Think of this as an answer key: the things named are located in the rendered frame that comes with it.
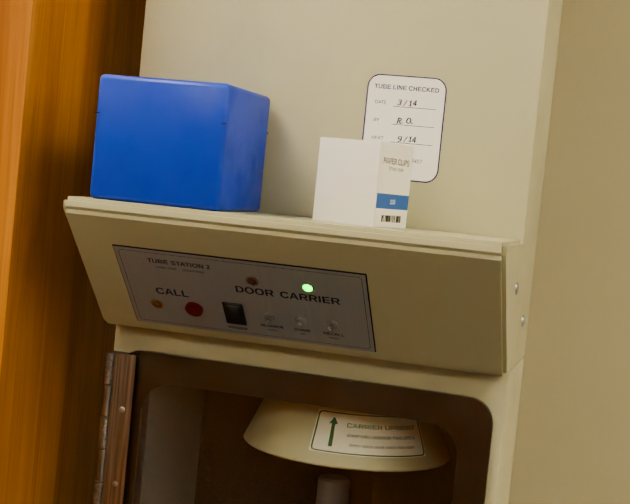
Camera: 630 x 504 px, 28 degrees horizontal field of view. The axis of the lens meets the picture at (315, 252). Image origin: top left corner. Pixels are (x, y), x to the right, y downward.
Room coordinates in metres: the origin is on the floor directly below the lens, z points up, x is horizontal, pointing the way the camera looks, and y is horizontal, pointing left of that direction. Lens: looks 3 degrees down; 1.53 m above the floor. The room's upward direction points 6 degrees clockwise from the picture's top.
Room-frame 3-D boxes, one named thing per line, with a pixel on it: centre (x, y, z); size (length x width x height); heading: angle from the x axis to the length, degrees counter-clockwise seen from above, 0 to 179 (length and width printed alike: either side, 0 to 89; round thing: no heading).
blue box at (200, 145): (0.94, 0.11, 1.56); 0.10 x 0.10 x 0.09; 75
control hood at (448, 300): (0.92, 0.02, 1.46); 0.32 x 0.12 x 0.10; 75
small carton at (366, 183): (0.90, -0.03, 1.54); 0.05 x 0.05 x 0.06; 59
